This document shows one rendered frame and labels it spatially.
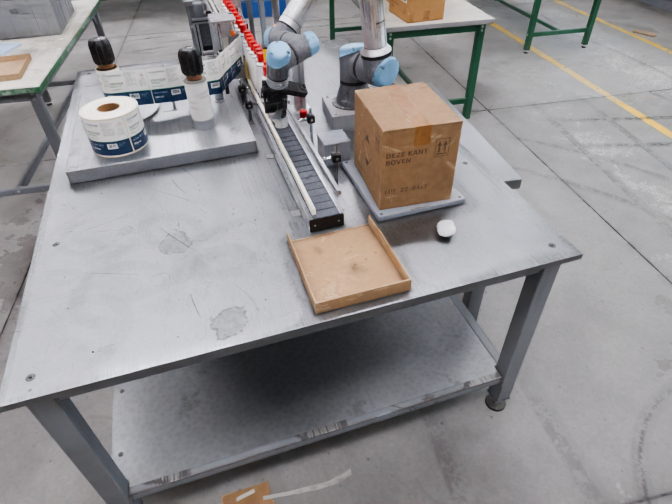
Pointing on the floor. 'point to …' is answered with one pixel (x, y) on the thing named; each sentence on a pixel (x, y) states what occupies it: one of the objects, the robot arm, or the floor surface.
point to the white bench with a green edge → (46, 47)
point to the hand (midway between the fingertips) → (281, 117)
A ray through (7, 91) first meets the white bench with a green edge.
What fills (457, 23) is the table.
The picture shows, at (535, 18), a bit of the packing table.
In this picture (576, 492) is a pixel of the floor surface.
